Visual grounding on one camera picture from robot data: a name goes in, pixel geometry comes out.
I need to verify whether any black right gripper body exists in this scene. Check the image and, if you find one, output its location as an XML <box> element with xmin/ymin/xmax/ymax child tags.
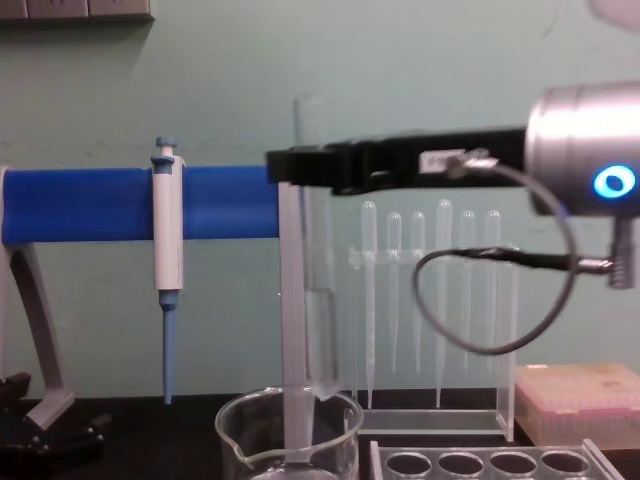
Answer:
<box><xmin>367</xmin><ymin>125</ymin><xmax>530</xmax><ymax>195</ymax></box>

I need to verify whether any clear glass tube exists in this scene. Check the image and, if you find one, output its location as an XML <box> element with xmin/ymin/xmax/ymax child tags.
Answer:
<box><xmin>291</xmin><ymin>96</ymin><xmax>342</xmax><ymax>402</ymax></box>

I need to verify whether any clear plastic transfer pipette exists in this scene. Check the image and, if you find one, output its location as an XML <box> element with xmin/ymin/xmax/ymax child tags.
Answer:
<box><xmin>360</xmin><ymin>200</ymin><xmax>377</xmax><ymax>409</ymax></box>
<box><xmin>410</xmin><ymin>210</ymin><xmax>427</xmax><ymax>375</ymax></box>
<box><xmin>435</xmin><ymin>198</ymin><xmax>453</xmax><ymax>408</ymax></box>
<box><xmin>485</xmin><ymin>209</ymin><xmax>502</xmax><ymax>361</ymax></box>
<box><xmin>386</xmin><ymin>211</ymin><xmax>403</xmax><ymax>375</ymax></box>

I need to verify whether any white and blue micropipette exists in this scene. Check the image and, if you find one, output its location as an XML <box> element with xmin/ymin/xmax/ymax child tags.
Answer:
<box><xmin>150</xmin><ymin>135</ymin><xmax>188</xmax><ymax>406</ymax></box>

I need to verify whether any clear glass beaker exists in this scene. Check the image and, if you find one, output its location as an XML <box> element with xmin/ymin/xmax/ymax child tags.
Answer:
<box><xmin>214</xmin><ymin>384</ymin><xmax>365</xmax><ymax>480</ymax></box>

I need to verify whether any blue and grey pipette stand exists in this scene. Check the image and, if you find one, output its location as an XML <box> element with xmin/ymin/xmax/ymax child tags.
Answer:
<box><xmin>0</xmin><ymin>164</ymin><xmax>318</xmax><ymax>454</ymax></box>

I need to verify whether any clear acrylic pipette rack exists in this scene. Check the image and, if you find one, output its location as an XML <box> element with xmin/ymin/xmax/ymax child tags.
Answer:
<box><xmin>346</xmin><ymin>243</ymin><xmax>519</xmax><ymax>443</ymax></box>

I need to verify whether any pink pipette tip box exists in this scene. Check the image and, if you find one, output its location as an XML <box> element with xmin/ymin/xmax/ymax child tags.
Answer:
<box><xmin>514</xmin><ymin>363</ymin><xmax>640</xmax><ymax>450</ymax></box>

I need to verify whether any clear test tube rack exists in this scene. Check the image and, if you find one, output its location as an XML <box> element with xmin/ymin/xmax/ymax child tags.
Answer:
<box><xmin>368</xmin><ymin>438</ymin><xmax>622</xmax><ymax>480</ymax></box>

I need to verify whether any thin dark gripper cable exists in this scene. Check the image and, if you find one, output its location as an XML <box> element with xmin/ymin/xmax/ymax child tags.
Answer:
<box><xmin>411</xmin><ymin>148</ymin><xmax>617</xmax><ymax>357</ymax></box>

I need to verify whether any grey wall socket strip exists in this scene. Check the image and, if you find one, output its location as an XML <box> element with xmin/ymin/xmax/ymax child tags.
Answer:
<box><xmin>0</xmin><ymin>0</ymin><xmax>155</xmax><ymax>22</ymax></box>

